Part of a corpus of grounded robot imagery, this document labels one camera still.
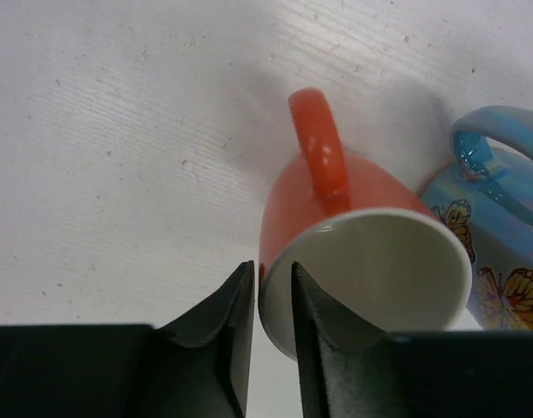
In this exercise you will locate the light blue handled cup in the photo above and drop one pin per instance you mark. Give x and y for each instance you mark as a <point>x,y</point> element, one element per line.
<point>486,199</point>

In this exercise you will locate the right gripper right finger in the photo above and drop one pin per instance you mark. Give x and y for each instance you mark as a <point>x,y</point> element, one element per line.
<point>346,364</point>

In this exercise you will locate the orange mug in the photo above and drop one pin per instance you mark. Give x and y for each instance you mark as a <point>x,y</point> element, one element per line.
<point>364,237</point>

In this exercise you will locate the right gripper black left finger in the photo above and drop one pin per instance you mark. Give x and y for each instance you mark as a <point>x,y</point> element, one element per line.
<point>200,362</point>

